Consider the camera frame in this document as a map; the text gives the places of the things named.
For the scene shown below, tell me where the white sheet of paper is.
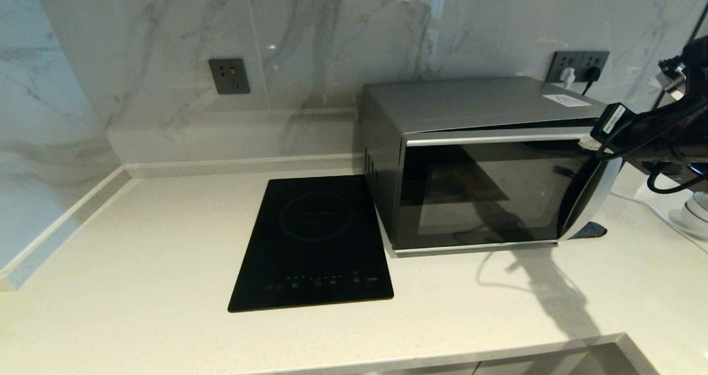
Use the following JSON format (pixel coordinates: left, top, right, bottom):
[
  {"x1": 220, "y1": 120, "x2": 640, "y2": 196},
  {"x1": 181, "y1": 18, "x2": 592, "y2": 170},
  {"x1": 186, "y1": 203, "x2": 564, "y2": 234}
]
[{"x1": 542, "y1": 94, "x2": 592, "y2": 108}]

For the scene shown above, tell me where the silver microwave oven body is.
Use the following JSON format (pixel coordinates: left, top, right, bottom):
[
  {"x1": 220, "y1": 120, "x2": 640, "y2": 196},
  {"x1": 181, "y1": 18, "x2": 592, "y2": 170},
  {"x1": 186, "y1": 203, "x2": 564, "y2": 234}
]
[{"x1": 361, "y1": 76, "x2": 624, "y2": 254}]

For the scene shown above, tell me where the black power plug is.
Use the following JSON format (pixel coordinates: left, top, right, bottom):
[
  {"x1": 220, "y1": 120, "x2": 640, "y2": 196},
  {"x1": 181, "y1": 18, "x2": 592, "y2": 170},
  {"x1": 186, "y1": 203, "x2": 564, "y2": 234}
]
[{"x1": 581, "y1": 65, "x2": 602, "y2": 96}]

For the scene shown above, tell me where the white ceramic bowl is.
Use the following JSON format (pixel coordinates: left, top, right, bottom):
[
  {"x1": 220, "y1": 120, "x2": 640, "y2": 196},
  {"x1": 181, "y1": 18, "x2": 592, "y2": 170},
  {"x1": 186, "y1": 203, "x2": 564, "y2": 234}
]
[{"x1": 686, "y1": 191, "x2": 708, "y2": 221}]

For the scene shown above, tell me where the black flat pad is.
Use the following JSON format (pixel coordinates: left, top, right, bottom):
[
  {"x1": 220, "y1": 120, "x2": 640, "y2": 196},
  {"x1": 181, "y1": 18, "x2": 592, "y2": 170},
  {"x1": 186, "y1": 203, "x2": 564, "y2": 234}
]
[{"x1": 572, "y1": 221, "x2": 608, "y2": 241}]

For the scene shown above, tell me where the black induction cooktop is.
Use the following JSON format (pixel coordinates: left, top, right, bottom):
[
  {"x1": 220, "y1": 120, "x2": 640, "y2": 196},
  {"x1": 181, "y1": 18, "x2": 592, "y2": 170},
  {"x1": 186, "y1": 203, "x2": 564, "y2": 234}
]
[{"x1": 228, "y1": 175, "x2": 395, "y2": 313}]

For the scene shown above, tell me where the white cable label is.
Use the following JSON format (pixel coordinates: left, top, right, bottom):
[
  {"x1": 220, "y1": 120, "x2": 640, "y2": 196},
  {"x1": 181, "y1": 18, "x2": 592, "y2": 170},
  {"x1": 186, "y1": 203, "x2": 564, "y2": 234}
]
[{"x1": 600, "y1": 103, "x2": 627, "y2": 136}]

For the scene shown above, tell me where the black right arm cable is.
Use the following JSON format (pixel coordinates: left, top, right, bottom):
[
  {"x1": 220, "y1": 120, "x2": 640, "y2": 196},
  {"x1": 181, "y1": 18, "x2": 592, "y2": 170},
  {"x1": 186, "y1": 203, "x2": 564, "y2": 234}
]
[{"x1": 646, "y1": 162, "x2": 708, "y2": 195}]

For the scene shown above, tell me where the white power cable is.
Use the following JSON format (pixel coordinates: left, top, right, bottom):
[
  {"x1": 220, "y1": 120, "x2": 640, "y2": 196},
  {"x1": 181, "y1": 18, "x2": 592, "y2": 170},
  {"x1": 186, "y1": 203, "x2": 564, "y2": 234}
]
[{"x1": 610, "y1": 191, "x2": 693, "y2": 238}]

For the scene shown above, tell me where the double grey wall socket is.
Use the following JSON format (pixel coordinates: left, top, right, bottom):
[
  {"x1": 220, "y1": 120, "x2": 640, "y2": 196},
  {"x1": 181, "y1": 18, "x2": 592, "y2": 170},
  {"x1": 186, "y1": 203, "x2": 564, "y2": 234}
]
[{"x1": 546, "y1": 50, "x2": 611, "y2": 84}]

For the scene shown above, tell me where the single grey wall socket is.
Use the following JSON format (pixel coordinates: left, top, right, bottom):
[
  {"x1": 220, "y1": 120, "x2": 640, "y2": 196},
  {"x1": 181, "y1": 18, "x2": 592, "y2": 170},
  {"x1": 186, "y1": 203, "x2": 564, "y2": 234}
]
[{"x1": 209, "y1": 58, "x2": 251, "y2": 95}]

